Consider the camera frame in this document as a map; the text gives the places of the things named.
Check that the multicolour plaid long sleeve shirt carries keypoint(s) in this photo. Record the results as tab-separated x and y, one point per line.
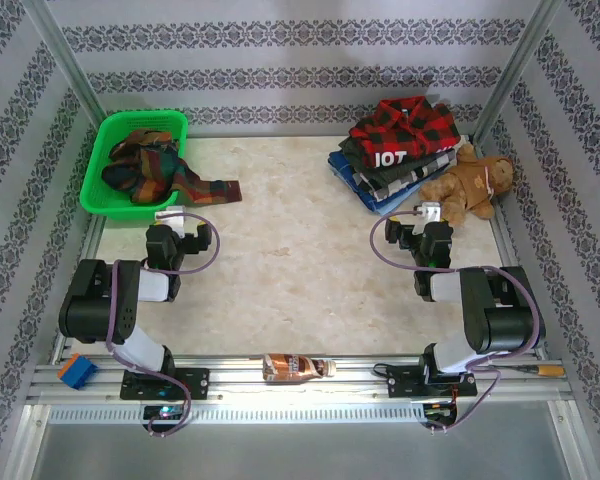
150	170

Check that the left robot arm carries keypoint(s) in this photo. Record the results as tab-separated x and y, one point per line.
95	300

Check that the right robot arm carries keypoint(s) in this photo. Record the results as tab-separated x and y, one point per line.
505	320

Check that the light blue folded shirt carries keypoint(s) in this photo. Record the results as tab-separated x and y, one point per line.
395	202

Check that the grey white plaid shirt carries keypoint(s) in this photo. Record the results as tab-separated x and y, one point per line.
405	182

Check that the brown teddy bear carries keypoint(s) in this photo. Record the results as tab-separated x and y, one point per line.
475	185

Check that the blue plaid folded shirt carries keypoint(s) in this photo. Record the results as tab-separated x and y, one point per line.
342	170

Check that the dark olive folded shirt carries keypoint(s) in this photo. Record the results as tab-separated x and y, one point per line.
352	150

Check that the red black plaid shirt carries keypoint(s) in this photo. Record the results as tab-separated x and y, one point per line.
410	125

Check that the green plastic basket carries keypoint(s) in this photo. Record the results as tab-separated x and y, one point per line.
130	120

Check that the blue orange toy block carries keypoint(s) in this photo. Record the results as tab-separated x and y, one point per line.
80	372

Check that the brown drink bottle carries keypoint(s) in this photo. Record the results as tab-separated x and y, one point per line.
290	367

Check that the metal front shelf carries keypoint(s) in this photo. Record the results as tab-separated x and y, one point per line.
300	450

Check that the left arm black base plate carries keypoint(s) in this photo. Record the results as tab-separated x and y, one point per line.
197	382

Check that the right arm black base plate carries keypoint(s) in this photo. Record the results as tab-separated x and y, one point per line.
405	385

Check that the aluminium front rail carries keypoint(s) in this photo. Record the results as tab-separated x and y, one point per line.
360	385

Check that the aluminium frame post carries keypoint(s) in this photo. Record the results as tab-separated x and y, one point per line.
516	70
69	55

